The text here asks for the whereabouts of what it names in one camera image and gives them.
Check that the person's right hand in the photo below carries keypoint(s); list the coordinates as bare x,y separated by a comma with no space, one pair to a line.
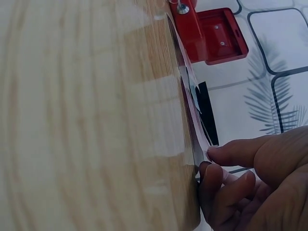
269,183

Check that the glossy pink white sheet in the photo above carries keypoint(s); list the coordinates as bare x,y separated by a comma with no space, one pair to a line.
192,113

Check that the black rectangular card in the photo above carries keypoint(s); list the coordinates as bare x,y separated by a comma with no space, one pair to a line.
207,113

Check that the red metal lock box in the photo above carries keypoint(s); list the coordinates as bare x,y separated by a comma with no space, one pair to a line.
207,36

